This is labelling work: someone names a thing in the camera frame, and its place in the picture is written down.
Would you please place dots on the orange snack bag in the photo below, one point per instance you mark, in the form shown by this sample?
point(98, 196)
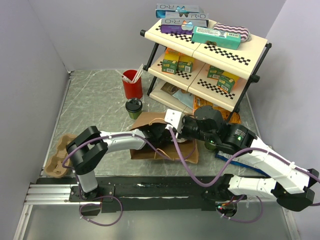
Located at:
point(200, 102)

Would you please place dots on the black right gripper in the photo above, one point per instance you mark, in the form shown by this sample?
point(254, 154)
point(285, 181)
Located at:
point(183, 134)

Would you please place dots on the green yellow box far right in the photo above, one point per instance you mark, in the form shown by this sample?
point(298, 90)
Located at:
point(227, 81)

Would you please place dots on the purple wavy pouch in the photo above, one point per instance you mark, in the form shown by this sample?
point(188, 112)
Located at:
point(244, 33)

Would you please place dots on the green yellow box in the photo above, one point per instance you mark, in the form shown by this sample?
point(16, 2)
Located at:
point(227, 81)
point(185, 63)
point(170, 61)
point(214, 72)

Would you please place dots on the green yellow box far left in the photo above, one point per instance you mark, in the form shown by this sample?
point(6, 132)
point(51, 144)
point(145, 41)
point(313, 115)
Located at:
point(170, 61)

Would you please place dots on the teal rectangular box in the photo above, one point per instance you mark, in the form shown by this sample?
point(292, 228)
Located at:
point(218, 38)

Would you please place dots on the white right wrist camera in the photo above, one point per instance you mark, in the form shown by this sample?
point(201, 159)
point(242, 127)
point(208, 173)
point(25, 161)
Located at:
point(174, 120)

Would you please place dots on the brown paper bag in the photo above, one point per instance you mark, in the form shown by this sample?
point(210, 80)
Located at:
point(150, 151)

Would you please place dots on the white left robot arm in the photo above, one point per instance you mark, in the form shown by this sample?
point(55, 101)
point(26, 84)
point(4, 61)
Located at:
point(87, 150)

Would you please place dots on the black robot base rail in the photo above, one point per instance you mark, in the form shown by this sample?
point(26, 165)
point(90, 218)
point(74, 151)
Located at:
point(145, 193)

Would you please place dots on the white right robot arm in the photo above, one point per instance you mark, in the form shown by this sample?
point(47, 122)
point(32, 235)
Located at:
point(286, 183)

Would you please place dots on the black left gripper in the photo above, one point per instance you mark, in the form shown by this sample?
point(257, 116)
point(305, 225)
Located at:
point(169, 139)

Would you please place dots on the purple grey R+Co box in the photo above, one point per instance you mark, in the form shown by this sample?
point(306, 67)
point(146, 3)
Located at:
point(181, 26)

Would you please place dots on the magazine on bottom shelf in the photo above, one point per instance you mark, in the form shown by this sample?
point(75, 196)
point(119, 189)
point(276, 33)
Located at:
point(183, 96)

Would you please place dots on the stack of green paper cups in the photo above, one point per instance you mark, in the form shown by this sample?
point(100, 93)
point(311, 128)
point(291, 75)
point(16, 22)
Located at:
point(210, 146)

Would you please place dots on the top grey R+Co box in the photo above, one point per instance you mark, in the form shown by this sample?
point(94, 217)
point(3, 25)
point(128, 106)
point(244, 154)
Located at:
point(166, 10)

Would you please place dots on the cream three-tier shelf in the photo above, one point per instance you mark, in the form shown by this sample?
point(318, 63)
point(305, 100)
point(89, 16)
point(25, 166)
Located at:
point(243, 62)

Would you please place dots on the red plastic cup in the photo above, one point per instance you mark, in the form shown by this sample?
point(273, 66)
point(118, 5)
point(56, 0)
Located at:
point(132, 90)

